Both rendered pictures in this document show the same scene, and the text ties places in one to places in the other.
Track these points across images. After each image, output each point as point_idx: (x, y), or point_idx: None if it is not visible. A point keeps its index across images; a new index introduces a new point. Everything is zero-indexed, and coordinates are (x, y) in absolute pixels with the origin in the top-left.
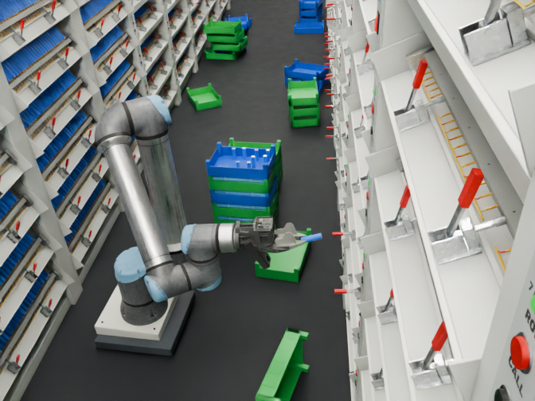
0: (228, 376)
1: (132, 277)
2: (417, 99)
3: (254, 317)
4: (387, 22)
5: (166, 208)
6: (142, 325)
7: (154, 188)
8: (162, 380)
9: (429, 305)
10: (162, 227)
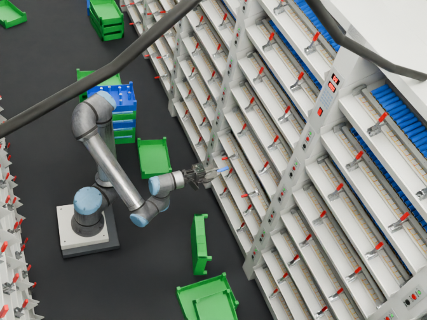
0: (159, 249)
1: (93, 210)
2: (346, 152)
3: None
4: (329, 117)
5: None
6: (94, 235)
7: None
8: (120, 265)
9: (359, 229)
10: None
